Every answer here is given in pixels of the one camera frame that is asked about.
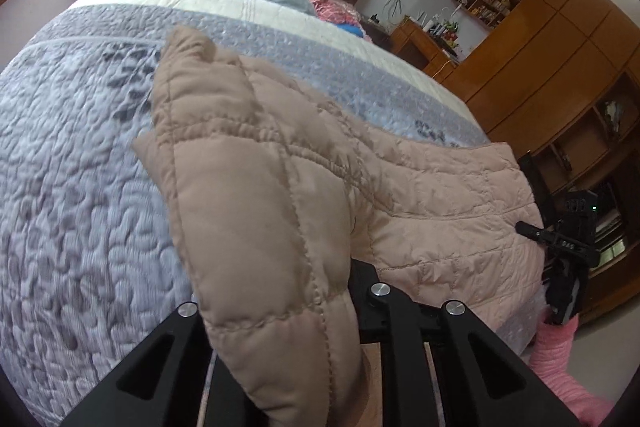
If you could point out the blue cloth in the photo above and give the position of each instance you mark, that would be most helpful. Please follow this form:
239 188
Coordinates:
351 30

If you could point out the grey quilted bedspread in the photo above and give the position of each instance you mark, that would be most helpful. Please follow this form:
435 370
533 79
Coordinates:
75 157

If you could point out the dark nightstand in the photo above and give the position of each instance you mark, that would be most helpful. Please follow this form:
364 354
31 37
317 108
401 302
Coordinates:
377 34

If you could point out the person's right forearm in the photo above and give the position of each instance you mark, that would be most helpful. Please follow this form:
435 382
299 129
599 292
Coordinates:
555 357

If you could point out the wooden desk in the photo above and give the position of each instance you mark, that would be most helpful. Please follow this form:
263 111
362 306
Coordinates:
420 52

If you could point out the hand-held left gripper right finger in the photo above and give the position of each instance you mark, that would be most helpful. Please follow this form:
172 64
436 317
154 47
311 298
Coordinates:
400 322

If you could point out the red patterned cloth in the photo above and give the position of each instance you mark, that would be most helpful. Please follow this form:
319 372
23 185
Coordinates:
332 9

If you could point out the wooden wardrobe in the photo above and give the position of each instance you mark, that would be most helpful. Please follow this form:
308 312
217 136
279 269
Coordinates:
550 57

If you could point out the beige quilted coat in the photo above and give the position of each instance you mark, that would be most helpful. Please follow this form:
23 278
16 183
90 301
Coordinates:
250 207

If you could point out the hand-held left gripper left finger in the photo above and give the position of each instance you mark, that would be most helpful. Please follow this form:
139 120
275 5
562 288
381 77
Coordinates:
190 332

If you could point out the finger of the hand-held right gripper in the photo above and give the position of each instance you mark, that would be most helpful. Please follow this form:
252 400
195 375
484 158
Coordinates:
540 234
539 192

